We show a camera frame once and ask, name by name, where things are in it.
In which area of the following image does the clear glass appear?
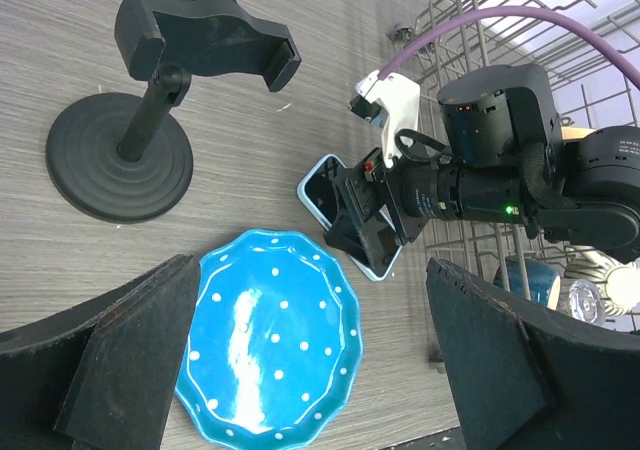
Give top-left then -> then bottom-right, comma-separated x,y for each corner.
568,279 -> 606,326

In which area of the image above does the white ribbed cup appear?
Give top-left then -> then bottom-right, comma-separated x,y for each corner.
564,246 -> 639,317

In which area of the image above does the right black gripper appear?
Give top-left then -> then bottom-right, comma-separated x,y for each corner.
324,157 -> 442,273

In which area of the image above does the blue mug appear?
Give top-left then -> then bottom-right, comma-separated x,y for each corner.
493,256 -> 561,310

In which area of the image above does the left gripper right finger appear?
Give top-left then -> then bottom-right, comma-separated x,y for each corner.
426,259 -> 639,449

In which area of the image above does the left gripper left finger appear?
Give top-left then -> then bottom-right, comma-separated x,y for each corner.
1,255 -> 200,449

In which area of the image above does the black phone stand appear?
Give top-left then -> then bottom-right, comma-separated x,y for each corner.
45,0 -> 301,224

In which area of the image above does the phone with light blue case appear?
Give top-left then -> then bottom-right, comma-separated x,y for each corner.
297,153 -> 402,282

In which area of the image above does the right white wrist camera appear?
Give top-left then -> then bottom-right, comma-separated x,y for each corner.
349,70 -> 421,169

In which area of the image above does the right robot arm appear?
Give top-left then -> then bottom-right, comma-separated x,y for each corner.
325,64 -> 639,274

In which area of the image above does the blue polka dot plate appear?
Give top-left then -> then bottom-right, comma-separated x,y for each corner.
175,229 -> 363,449

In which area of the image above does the metal wire dish rack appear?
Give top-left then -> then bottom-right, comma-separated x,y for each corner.
390,0 -> 639,334

